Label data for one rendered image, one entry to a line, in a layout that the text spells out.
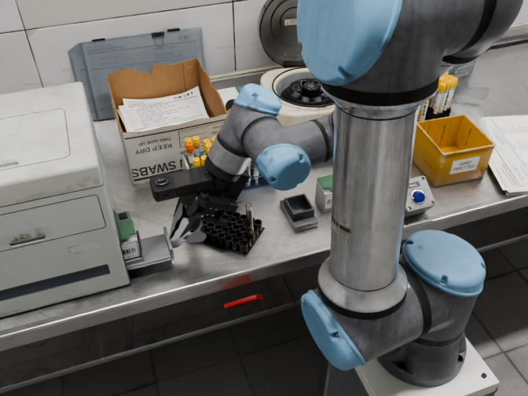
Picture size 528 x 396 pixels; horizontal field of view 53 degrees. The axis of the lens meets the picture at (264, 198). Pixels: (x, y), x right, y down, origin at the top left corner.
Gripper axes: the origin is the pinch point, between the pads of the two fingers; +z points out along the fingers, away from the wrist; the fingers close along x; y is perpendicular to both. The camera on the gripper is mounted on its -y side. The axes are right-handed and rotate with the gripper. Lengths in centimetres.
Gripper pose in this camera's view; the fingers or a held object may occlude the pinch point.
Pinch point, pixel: (171, 241)
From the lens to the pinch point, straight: 106.0
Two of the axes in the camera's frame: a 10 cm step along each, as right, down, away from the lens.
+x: -3.3, -6.3, 7.0
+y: 8.2, 1.8, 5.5
